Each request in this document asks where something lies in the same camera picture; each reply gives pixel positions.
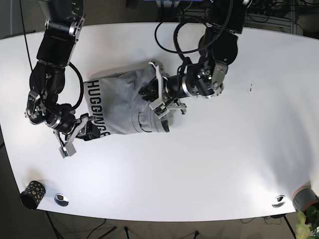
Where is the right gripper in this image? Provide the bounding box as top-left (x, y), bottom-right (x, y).
top-left (53, 114), bottom-right (101, 158)

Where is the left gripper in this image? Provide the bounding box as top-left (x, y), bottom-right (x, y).
top-left (138, 61), bottom-right (189, 119)

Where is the light grey T-shirt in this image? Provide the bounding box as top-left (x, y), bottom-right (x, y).
top-left (84, 66), bottom-right (169, 137)

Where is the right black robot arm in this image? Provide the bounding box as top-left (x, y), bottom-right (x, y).
top-left (25, 0), bottom-right (100, 157)

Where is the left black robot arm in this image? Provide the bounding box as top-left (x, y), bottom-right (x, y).
top-left (139, 0), bottom-right (251, 119)

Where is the black gold-dotted cup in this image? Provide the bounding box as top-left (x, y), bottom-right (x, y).
top-left (19, 181), bottom-right (46, 210)

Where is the grey plant pot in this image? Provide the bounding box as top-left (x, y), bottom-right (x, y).
top-left (292, 186), bottom-right (319, 212)

